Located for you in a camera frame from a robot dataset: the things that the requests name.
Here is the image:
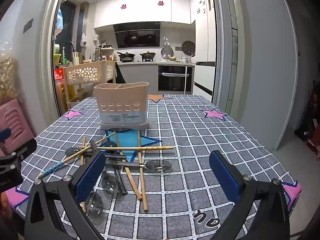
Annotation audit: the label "grey plaid star tablecloth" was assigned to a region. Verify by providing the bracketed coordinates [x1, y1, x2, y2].
[5, 94, 302, 240]

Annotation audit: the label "sliding glass door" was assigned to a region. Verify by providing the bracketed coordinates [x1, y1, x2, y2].
[211, 0, 240, 112]

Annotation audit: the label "red box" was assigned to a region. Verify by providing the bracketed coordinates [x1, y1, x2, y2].
[53, 67, 66, 80]

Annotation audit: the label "kitchen counter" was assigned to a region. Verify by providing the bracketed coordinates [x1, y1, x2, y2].
[116, 60, 195, 67]

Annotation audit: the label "beige flower-hole storage cart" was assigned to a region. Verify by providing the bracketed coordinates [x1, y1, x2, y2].
[62, 60, 117, 110]

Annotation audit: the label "seasoning rack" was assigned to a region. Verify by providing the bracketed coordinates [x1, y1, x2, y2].
[94, 45, 115, 62]

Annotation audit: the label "white refrigerator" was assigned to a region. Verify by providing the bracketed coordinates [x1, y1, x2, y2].
[191, 0, 217, 97]

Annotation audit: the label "black hanging cloth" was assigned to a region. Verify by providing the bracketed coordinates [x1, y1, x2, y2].
[114, 62, 127, 84]

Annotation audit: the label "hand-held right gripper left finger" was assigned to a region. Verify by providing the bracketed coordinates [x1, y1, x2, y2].
[24, 151, 107, 240]

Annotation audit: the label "kitchen faucet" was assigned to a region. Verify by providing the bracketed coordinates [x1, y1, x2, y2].
[64, 41, 77, 55]

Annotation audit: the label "wooden chopstick with patterned end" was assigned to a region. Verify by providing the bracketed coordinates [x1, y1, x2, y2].
[78, 145, 174, 151]

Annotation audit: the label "blue and white hanging bag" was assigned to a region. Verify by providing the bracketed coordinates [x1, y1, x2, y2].
[55, 7, 63, 30]

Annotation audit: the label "bag of peanuts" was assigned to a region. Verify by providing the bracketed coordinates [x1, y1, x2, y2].
[0, 55, 20, 103]

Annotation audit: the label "pink plastic stool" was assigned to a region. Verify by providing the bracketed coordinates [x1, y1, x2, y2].
[0, 97, 35, 155]

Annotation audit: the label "beige plastic utensil holder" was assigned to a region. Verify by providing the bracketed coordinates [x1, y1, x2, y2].
[93, 81, 150, 131]

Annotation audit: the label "black range hood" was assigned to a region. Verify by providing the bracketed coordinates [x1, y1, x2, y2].
[113, 22, 161, 49]

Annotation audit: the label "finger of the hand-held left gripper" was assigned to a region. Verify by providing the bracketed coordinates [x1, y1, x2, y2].
[0, 139, 38, 167]
[0, 127, 12, 143]

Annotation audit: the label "person's left hand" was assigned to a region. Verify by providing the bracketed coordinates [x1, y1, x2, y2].
[0, 193, 12, 221]

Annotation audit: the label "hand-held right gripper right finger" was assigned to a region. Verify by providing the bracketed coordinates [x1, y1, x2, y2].
[209, 151, 292, 240]

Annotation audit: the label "black wok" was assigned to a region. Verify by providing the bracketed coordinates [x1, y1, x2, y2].
[139, 51, 157, 61]
[117, 52, 137, 62]

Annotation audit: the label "white upper cabinets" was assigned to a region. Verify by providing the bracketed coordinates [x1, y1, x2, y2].
[94, 0, 192, 29]

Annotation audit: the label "yellow oil bottle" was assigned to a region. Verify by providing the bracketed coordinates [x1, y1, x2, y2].
[60, 82, 78, 103]

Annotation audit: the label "black built-in oven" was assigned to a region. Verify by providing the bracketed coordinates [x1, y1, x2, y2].
[158, 65, 193, 92]

